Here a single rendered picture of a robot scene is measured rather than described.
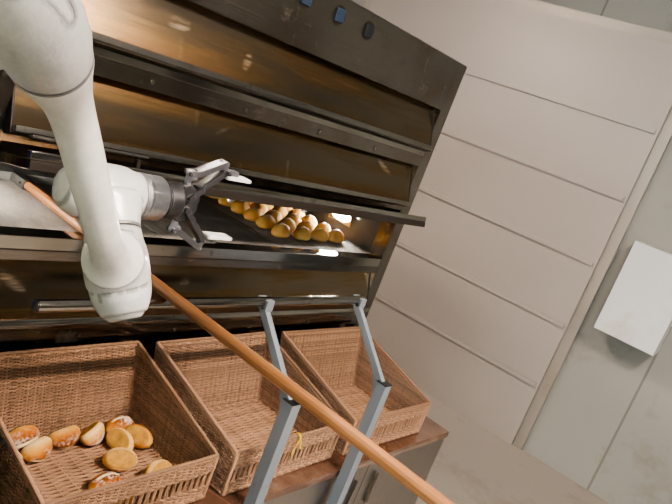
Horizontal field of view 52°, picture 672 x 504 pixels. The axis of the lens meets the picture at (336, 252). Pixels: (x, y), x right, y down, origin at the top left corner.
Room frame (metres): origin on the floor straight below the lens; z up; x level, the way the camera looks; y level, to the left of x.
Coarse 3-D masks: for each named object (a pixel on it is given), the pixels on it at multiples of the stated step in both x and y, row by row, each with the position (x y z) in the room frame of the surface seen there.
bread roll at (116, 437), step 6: (108, 432) 1.84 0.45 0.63; (114, 432) 1.84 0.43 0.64; (120, 432) 1.84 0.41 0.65; (126, 432) 1.84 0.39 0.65; (108, 438) 1.83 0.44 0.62; (114, 438) 1.83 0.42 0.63; (120, 438) 1.82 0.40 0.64; (126, 438) 1.82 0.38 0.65; (132, 438) 1.84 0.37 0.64; (108, 444) 1.82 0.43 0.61; (114, 444) 1.81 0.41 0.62; (120, 444) 1.81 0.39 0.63; (126, 444) 1.81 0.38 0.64; (132, 444) 1.82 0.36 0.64
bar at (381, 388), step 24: (48, 312) 1.38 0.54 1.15; (264, 312) 1.92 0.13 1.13; (360, 312) 2.31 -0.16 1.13; (384, 384) 2.19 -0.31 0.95; (288, 408) 1.79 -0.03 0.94; (288, 432) 1.81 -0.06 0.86; (264, 456) 1.80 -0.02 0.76; (360, 456) 2.20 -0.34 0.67; (264, 480) 1.79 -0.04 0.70; (336, 480) 2.20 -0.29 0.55
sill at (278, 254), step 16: (0, 240) 1.63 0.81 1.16; (16, 240) 1.67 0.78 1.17; (32, 240) 1.70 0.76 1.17; (48, 240) 1.74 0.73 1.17; (64, 240) 1.77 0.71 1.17; (80, 240) 1.81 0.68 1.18; (144, 240) 2.02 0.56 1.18; (160, 240) 2.08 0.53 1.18; (176, 240) 2.14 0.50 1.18; (176, 256) 2.10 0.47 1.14; (192, 256) 2.15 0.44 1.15; (208, 256) 2.21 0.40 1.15; (224, 256) 2.27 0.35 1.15; (240, 256) 2.33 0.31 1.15; (256, 256) 2.39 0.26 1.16; (272, 256) 2.46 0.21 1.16; (288, 256) 2.53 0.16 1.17; (304, 256) 2.61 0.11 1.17; (320, 256) 2.69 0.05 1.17; (336, 256) 2.77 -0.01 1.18; (352, 256) 2.88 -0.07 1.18; (368, 256) 3.00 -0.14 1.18
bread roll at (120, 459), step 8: (112, 448) 1.75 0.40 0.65; (120, 448) 1.75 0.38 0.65; (104, 456) 1.72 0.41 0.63; (112, 456) 1.73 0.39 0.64; (120, 456) 1.74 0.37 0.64; (128, 456) 1.75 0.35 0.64; (136, 456) 1.77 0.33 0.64; (104, 464) 1.72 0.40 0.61; (112, 464) 1.72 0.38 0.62; (120, 464) 1.73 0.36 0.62; (128, 464) 1.74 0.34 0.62
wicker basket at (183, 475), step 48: (0, 384) 1.66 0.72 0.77; (48, 384) 1.77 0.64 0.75; (96, 384) 1.90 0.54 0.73; (144, 384) 1.99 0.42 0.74; (0, 432) 1.45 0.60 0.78; (48, 432) 1.77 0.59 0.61; (192, 432) 1.84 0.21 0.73; (0, 480) 1.43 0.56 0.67; (48, 480) 1.60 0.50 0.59; (144, 480) 1.56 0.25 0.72; (192, 480) 1.72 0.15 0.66
